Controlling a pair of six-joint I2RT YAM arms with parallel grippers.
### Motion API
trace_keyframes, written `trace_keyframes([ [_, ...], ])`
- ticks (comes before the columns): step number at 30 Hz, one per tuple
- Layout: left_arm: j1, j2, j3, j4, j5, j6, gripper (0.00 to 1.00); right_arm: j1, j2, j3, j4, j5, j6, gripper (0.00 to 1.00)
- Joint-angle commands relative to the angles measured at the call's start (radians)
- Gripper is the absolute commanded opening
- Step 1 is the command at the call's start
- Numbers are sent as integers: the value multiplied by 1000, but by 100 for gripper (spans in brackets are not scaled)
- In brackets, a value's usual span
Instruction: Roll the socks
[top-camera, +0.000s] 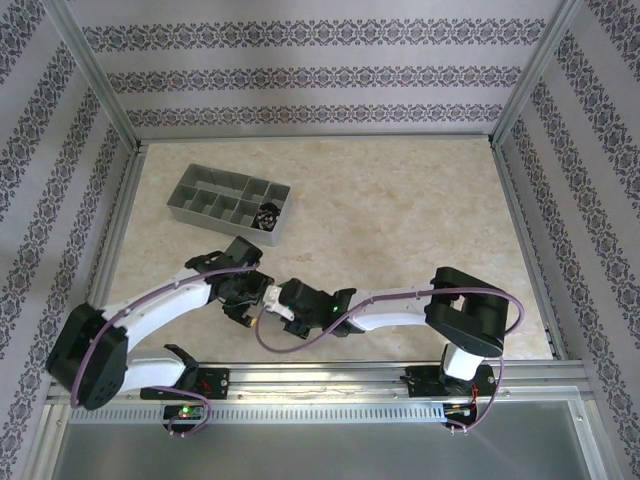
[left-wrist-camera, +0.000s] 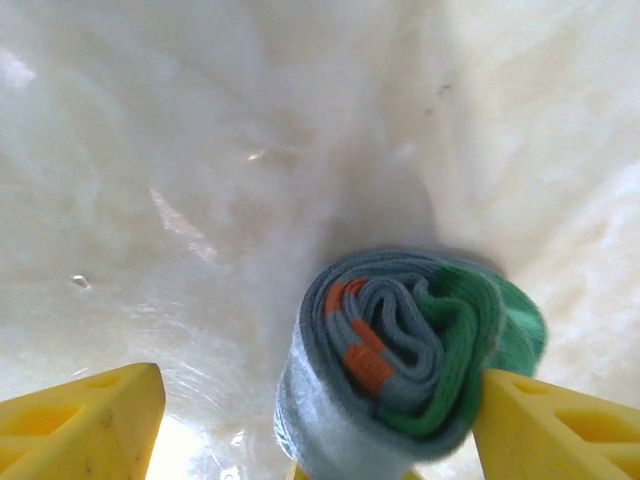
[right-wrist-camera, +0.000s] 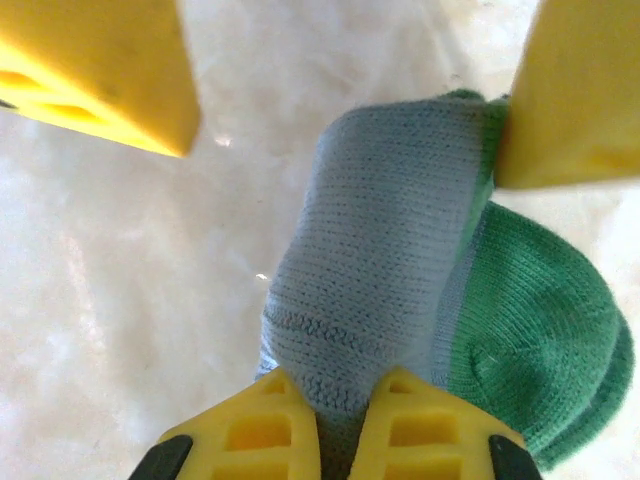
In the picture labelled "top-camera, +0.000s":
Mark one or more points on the grey compartment organizer tray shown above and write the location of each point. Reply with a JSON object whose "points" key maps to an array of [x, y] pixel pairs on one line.
{"points": [[215, 226]]}

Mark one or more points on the black white striped sock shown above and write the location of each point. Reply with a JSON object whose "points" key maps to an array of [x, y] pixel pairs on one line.
{"points": [[267, 216]]}

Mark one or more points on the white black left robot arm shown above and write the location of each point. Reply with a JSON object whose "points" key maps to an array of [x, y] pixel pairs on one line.
{"points": [[160, 305]]}

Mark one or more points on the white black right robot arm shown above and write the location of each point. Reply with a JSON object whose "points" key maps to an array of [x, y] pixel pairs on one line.
{"points": [[395, 317]]}

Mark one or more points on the circuit board with green light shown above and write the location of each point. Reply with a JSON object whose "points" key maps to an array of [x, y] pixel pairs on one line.
{"points": [[185, 412]]}

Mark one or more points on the grey metal sheet panel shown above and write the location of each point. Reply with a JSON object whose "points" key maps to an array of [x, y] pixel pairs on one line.
{"points": [[320, 450]]}

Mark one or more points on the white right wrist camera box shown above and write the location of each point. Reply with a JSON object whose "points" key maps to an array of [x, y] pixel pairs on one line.
{"points": [[274, 296]]}

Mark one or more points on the aluminium mounting rail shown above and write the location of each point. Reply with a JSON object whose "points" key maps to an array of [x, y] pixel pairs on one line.
{"points": [[320, 382]]}

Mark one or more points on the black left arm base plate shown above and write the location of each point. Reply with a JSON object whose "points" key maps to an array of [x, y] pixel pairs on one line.
{"points": [[215, 382]]}

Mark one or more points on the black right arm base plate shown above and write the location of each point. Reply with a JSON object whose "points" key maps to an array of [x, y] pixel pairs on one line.
{"points": [[422, 382]]}

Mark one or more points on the aluminium frame side rail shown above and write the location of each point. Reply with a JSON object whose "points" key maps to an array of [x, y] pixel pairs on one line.
{"points": [[125, 200], [515, 200]]}

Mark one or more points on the aluminium frame cross rail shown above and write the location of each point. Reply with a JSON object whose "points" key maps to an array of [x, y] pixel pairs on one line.
{"points": [[315, 138]]}

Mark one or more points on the aluminium frame post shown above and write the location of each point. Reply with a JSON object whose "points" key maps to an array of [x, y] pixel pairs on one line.
{"points": [[95, 65], [543, 65]]}

